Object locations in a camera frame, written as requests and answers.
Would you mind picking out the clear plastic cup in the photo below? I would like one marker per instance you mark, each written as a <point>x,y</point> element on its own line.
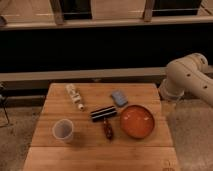
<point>63,130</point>

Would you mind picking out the wooden shelf rail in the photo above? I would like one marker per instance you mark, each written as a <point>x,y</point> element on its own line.
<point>82,74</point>

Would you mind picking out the orange ceramic bowl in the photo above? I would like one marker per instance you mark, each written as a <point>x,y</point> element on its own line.
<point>137,121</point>

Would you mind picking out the black striped rectangular block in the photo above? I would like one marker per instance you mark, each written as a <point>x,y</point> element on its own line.
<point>103,113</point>

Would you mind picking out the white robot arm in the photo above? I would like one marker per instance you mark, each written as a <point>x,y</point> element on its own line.
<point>187,74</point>

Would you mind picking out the white tube bottle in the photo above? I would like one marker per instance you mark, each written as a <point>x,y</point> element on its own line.
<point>75,96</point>

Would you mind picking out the dark red dried pepper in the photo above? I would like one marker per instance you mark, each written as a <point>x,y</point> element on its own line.
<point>108,129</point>

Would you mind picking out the blue sponge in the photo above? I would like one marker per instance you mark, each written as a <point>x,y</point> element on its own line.
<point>119,98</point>

